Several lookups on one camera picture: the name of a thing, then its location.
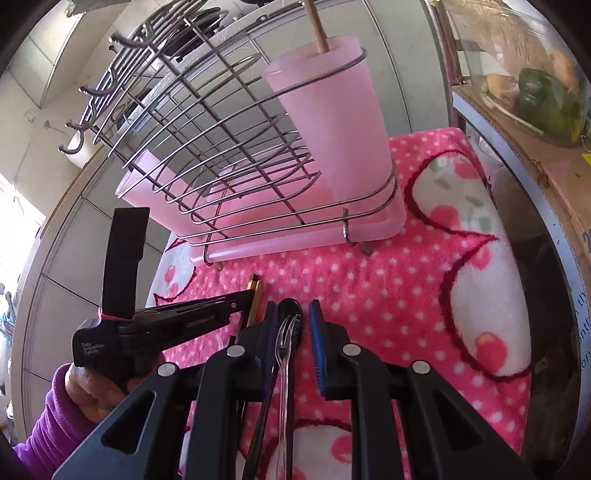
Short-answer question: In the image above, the dark chopstick gold tip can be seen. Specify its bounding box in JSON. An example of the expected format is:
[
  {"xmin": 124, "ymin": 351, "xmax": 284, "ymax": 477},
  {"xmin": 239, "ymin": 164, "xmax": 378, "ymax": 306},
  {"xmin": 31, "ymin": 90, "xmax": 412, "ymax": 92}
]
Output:
[{"xmin": 239, "ymin": 274, "xmax": 263, "ymax": 332}]

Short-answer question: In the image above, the black plastic spoon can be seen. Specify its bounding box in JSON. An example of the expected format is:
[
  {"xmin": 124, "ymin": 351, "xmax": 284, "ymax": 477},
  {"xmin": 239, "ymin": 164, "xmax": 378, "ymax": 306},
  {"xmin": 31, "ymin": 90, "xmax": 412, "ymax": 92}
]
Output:
[{"xmin": 242, "ymin": 298, "xmax": 304, "ymax": 479}]

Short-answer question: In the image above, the light wooden chopstick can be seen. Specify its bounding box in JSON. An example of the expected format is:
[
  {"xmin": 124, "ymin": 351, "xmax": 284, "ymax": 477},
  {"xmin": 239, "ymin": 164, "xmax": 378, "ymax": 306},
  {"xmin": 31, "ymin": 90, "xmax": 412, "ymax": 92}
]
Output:
[{"xmin": 301, "ymin": 0, "xmax": 329, "ymax": 54}]

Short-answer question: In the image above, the left hand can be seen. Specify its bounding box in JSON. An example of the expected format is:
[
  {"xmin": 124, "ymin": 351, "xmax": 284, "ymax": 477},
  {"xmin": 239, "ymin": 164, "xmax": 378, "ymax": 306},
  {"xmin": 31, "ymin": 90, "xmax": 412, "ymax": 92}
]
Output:
[{"xmin": 65, "ymin": 353, "xmax": 164, "ymax": 424}]

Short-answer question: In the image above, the pink utensil cup left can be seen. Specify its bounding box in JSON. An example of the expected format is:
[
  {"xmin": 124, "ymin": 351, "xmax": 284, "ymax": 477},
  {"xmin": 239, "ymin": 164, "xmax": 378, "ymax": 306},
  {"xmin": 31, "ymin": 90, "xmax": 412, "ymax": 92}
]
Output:
[{"xmin": 115, "ymin": 150, "xmax": 214, "ymax": 237}]

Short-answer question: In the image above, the pink utensil cup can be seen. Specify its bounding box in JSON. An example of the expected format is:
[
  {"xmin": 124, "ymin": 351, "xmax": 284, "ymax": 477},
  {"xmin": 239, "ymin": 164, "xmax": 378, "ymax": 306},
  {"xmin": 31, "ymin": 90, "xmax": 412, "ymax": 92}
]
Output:
[
  {"xmin": 263, "ymin": 36, "xmax": 392, "ymax": 201},
  {"xmin": 115, "ymin": 150, "xmax": 214, "ymax": 237}
]

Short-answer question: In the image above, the pink polka dot towel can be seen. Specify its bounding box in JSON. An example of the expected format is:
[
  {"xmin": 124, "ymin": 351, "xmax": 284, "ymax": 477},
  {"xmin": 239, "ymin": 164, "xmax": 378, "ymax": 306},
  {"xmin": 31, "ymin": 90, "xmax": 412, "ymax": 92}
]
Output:
[{"xmin": 146, "ymin": 126, "xmax": 533, "ymax": 480}]

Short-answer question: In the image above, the pink plastic drip tray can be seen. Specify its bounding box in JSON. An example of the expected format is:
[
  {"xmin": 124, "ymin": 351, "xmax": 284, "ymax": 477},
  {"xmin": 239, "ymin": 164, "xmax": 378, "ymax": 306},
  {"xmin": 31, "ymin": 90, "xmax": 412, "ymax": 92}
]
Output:
[{"xmin": 181, "ymin": 174, "xmax": 407, "ymax": 263}]

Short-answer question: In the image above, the metal storage shelf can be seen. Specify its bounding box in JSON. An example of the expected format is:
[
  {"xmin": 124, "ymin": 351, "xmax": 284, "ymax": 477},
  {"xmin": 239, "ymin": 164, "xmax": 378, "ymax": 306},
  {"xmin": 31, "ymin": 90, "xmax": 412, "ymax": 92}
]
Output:
[{"xmin": 427, "ymin": 1, "xmax": 590, "ymax": 426}]

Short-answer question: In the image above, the black wok with lid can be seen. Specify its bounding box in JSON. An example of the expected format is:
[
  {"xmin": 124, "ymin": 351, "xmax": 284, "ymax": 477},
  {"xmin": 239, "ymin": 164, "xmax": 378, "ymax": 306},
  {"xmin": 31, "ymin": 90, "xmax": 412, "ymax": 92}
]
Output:
[{"xmin": 162, "ymin": 7, "xmax": 223, "ymax": 62}]

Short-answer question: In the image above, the pink utensil cup right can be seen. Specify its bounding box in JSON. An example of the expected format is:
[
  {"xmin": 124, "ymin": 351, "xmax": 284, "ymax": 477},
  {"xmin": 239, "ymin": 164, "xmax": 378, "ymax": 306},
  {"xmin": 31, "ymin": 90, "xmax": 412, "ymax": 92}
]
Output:
[{"xmin": 263, "ymin": 36, "xmax": 392, "ymax": 201}]

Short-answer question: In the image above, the clear container with vegetables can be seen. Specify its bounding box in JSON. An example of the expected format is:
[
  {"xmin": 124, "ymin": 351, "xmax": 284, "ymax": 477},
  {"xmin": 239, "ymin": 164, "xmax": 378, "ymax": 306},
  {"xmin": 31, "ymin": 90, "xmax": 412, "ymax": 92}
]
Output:
[{"xmin": 443, "ymin": 1, "xmax": 590, "ymax": 147}]

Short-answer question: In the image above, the metal wire dish rack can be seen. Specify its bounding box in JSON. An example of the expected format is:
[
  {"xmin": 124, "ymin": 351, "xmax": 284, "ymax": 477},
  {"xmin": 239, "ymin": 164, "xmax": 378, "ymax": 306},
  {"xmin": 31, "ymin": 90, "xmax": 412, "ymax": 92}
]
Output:
[{"xmin": 58, "ymin": 0, "xmax": 400, "ymax": 267}]

